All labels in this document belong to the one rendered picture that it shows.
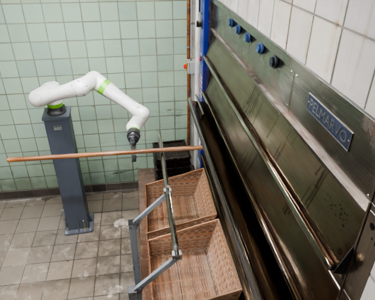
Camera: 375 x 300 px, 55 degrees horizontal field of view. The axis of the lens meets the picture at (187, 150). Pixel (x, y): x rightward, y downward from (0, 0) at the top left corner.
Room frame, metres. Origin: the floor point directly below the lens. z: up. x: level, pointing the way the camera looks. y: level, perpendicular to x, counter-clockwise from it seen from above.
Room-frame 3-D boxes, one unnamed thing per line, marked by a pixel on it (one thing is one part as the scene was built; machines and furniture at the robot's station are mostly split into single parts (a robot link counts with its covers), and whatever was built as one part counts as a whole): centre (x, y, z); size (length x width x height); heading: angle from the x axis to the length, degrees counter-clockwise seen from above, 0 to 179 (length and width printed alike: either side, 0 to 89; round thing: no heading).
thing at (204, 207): (2.05, 0.07, 0.72); 0.56 x 0.49 x 0.28; 7
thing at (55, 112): (2.68, 1.06, 1.23); 0.26 x 0.15 x 0.06; 12
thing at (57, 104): (2.61, 1.05, 1.36); 0.16 x 0.13 x 0.19; 161
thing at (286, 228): (1.50, -0.28, 1.54); 1.79 x 0.11 x 0.19; 8
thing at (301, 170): (1.50, -0.28, 1.80); 1.79 x 0.11 x 0.19; 8
